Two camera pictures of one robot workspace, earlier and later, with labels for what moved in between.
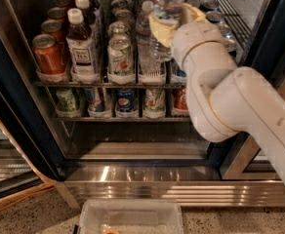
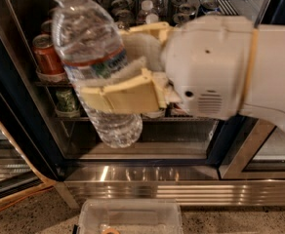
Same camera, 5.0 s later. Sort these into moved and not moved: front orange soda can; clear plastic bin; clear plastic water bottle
Moved: clear plastic water bottle
Not moved: front orange soda can; clear plastic bin
